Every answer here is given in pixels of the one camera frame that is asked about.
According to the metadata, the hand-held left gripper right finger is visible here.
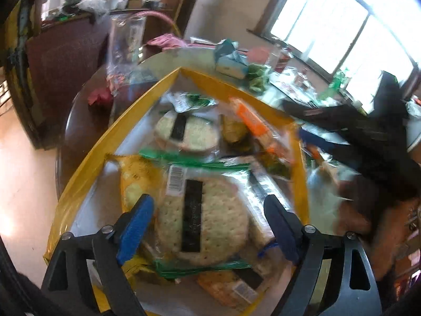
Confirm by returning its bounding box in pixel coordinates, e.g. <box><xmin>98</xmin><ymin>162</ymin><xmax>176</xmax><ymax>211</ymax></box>
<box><xmin>263</xmin><ymin>194</ymin><xmax>384</xmax><ymax>316</ymax></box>

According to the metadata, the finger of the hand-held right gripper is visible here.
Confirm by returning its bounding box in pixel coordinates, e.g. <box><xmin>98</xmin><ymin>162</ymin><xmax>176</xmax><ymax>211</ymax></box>
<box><xmin>283</xmin><ymin>100</ymin><xmax>376</xmax><ymax>130</ymax></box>
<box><xmin>298</xmin><ymin>128</ymin><xmax>395</xmax><ymax>185</ymax></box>

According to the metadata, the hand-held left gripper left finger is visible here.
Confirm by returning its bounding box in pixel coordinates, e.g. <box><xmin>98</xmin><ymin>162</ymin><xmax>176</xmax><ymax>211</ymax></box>
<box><xmin>41</xmin><ymin>194</ymin><xmax>155</xmax><ymax>316</ymax></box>

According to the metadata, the yellow cracker packet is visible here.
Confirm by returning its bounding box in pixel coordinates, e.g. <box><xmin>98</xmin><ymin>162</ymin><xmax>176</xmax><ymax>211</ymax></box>
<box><xmin>105</xmin><ymin>153</ymin><xmax>168</xmax><ymax>280</ymax></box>

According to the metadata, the orange stick biscuit packet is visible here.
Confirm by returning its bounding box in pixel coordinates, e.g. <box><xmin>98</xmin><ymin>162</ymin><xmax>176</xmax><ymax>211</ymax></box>
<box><xmin>228</xmin><ymin>97</ymin><xmax>287</xmax><ymax>162</ymax></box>

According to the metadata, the yellow cardboard tray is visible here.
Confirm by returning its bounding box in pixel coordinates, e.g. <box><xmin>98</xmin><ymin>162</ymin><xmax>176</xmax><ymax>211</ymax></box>
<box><xmin>43</xmin><ymin>67</ymin><xmax>311</xmax><ymax>316</ymax></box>

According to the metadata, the person's right hand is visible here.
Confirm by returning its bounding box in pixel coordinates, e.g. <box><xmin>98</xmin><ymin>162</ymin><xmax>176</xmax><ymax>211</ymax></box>
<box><xmin>335</xmin><ymin>174</ymin><xmax>417</xmax><ymax>280</ymax></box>

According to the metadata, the green plastic bottle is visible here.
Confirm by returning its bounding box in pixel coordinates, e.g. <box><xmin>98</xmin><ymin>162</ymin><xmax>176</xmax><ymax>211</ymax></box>
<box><xmin>320</xmin><ymin>69</ymin><xmax>349</xmax><ymax>101</ymax></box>

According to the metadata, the printed flyer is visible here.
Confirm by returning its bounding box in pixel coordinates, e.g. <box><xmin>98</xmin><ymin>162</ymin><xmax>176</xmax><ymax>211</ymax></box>
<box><xmin>270</xmin><ymin>72</ymin><xmax>316</xmax><ymax>104</ymax></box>

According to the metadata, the green crumpled bag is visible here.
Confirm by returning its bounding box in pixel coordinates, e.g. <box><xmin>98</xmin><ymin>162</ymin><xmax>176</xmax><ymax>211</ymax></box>
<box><xmin>247</xmin><ymin>64</ymin><xmax>271</xmax><ymax>93</ymax></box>

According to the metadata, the large window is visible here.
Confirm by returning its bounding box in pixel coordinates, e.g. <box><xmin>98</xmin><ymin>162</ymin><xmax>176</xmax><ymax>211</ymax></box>
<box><xmin>263</xmin><ymin>0</ymin><xmax>415</xmax><ymax>86</ymax></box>

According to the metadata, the pink fly swatter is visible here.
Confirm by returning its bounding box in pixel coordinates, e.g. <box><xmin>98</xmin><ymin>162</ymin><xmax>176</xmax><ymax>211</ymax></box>
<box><xmin>245</xmin><ymin>47</ymin><xmax>273</xmax><ymax>64</ymax></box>

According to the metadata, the blue tissue box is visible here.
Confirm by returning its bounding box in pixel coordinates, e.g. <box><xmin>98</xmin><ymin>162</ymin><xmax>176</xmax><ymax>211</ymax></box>
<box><xmin>214</xmin><ymin>39</ymin><xmax>249</xmax><ymax>80</ymax></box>

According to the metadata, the red crumpled wrapper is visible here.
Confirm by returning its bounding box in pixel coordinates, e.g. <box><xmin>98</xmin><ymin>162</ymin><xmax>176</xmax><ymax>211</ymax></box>
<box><xmin>87</xmin><ymin>87</ymin><xmax>114</xmax><ymax>106</ymax></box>

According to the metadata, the dark wooden sideboard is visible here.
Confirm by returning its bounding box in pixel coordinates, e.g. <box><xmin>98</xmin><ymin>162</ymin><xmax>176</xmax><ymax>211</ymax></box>
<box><xmin>24</xmin><ymin>10</ymin><xmax>175</xmax><ymax>149</ymax></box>

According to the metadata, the pink cloth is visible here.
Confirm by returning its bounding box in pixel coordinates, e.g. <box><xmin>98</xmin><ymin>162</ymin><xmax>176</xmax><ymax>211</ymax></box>
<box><xmin>146</xmin><ymin>34</ymin><xmax>186</xmax><ymax>50</ymax></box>

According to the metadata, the clear glass cup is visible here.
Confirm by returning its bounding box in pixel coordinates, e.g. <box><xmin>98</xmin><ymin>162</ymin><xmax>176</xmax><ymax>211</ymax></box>
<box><xmin>107</xmin><ymin>16</ymin><xmax>147</xmax><ymax>86</ymax></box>

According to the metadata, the pink yellow hoop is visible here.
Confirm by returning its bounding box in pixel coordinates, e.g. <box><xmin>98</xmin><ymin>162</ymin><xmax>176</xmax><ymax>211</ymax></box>
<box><xmin>135</xmin><ymin>11</ymin><xmax>182</xmax><ymax>38</ymax></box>

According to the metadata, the clear plastic bag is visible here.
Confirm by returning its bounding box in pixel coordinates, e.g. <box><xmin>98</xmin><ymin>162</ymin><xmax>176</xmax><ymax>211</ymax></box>
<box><xmin>77</xmin><ymin>0</ymin><xmax>111</xmax><ymax>23</ymax></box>

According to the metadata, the green plant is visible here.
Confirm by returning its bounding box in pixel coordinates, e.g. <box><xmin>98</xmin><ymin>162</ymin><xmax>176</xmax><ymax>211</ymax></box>
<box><xmin>62</xmin><ymin>0</ymin><xmax>86</xmax><ymax>14</ymax></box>

